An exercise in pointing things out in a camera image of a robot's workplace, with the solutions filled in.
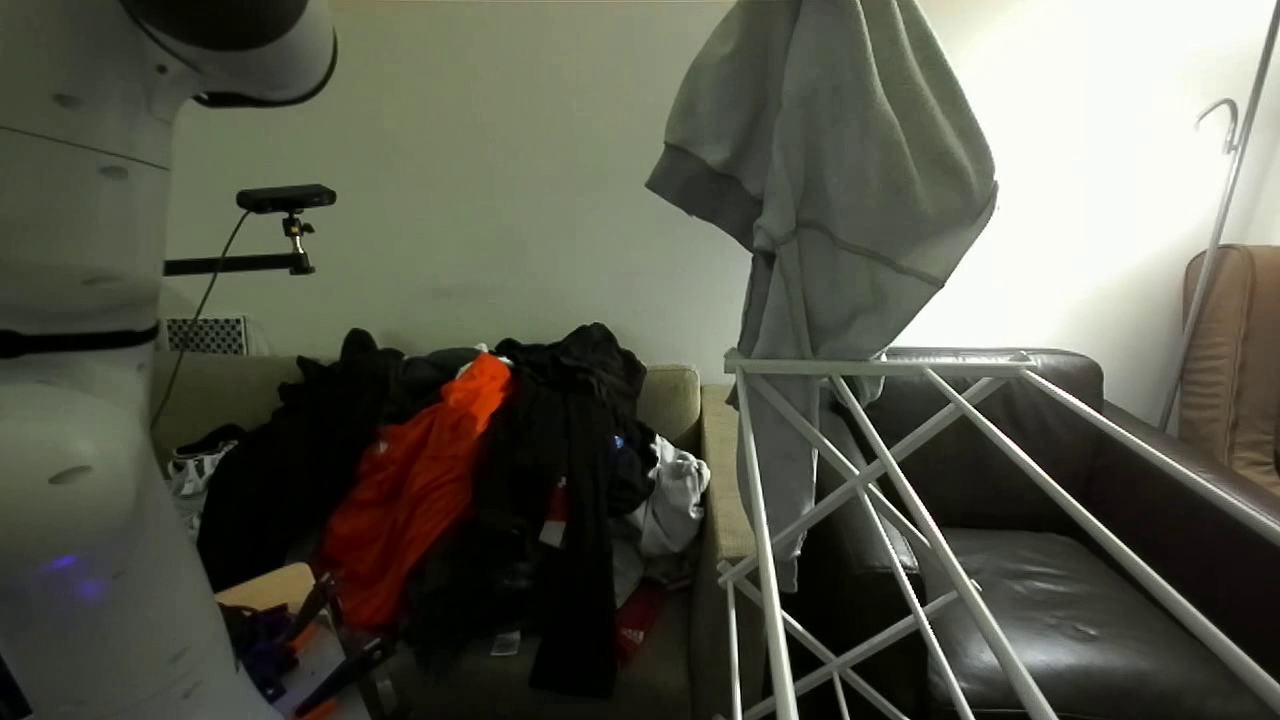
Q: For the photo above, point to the grey hooded sweatshirt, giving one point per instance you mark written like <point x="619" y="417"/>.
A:
<point x="842" y="161"/>

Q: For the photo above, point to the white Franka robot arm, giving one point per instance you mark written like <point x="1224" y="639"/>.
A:
<point x="81" y="466"/>

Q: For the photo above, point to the black white patterned cloth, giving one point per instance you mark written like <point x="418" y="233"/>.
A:
<point x="199" y="466"/>

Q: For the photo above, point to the beige sofa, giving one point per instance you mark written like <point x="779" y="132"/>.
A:
<point x="670" y="396"/>

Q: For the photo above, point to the small light grey garment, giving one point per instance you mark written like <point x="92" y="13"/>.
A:
<point x="673" y="501"/>

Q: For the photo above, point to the white clothes drying rack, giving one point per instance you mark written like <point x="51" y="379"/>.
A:
<point x="763" y="535"/>

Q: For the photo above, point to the red fabric piece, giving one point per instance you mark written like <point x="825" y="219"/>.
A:
<point x="643" y="617"/>

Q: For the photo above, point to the orange garment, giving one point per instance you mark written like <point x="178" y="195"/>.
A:
<point x="415" y="493"/>

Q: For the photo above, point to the black clothes pile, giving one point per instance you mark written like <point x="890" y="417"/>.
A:
<point x="292" y="455"/>

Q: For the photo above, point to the cardboard box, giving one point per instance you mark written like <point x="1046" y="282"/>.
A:
<point x="265" y="587"/>

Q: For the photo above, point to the purple item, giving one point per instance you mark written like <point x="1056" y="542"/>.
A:
<point x="260" y="639"/>

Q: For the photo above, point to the black leather armchair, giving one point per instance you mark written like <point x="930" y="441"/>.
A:
<point x="1065" y="624"/>

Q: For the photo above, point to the black stereo camera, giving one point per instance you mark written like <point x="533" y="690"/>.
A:
<point x="287" y="197"/>

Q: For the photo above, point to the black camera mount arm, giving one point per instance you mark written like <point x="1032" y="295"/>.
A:
<point x="243" y="260"/>

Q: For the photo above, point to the wall vent grille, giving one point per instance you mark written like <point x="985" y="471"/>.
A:
<point x="210" y="332"/>

